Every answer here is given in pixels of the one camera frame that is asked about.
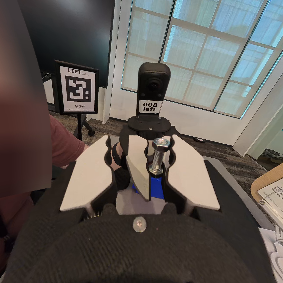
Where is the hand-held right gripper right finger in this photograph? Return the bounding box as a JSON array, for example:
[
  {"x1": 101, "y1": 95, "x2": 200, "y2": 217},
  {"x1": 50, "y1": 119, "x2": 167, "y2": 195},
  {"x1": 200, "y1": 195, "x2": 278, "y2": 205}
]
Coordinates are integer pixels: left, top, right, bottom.
[{"x1": 165, "y1": 135, "x2": 221, "y2": 215}]

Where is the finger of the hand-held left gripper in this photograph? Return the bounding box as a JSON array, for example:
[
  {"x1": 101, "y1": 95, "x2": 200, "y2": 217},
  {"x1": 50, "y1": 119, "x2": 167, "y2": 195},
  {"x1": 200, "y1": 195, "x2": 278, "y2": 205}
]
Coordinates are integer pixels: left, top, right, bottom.
[
  {"x1": 126, "y1": 135, "x2": 152, "y2": 202},
  {"x1": 147, "y1": 144, "x2": 155, "y2": 166}
]

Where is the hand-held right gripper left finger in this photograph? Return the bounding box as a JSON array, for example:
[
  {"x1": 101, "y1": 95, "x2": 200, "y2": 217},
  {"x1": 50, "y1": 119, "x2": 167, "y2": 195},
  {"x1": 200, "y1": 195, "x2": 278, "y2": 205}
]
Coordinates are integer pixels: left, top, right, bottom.
[{"x1": 59, "y1": 135, "x2": 117, "y2": 213}]

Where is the blue plastic bin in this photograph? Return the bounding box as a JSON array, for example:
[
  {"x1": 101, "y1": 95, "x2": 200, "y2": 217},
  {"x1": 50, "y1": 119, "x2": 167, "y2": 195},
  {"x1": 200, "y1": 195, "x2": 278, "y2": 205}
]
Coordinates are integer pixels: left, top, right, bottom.
[{"x1": 132, "y1": 175, "x2": 165, "y2": 199}]

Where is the person's left forearm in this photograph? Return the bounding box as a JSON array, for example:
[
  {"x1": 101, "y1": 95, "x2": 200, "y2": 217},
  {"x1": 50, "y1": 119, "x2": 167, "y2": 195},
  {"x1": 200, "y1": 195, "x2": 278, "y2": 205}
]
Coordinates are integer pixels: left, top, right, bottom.
[{"x1": 74, "y1": 145, "x2": 90, "y2": 162}]

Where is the person's left hand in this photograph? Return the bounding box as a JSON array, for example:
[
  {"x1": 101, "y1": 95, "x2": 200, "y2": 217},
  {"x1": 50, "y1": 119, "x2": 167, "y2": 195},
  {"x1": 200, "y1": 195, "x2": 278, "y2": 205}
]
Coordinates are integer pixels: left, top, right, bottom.
[{"x1": 111, "y1": 144, "x2": 127, "y2": 171}]

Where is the large window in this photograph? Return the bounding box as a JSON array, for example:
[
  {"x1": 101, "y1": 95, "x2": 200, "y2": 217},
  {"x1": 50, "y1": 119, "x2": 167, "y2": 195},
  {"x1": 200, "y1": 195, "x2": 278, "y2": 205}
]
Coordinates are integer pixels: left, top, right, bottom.
[{"x1": 121, "y1": 0, "x2": 283, "y2": 120}]

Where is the wooden document stand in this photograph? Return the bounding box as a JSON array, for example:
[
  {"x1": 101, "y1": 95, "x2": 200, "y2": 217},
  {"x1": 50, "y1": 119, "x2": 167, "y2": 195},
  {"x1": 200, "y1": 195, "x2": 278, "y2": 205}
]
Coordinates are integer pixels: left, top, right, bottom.
[{"x1": 251, "y1": 162, "x2": 283, "y2": 283}]

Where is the black framed marker sign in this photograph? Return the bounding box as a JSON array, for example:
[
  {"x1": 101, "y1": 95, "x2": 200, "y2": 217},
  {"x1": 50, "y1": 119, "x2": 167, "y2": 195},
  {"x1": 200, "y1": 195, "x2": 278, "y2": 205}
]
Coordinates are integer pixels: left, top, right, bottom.
[{"x1": 54, "y1": 59, "x2": 99, "y2": 141}]

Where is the printed paper sheet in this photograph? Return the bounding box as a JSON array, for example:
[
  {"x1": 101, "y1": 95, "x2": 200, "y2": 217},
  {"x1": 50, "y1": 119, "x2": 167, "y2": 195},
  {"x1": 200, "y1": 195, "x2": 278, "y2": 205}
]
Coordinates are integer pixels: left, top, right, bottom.
[{"x1": 258, "y1": 177, "x2": 283, "y2": 221}]

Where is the large black wall screen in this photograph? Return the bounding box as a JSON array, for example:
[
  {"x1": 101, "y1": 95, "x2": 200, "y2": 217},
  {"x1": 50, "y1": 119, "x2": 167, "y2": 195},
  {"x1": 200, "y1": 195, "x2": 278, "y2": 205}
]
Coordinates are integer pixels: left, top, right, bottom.
[{"x1": 17, "y1": 0, "x2": 115, "y2": 89}]

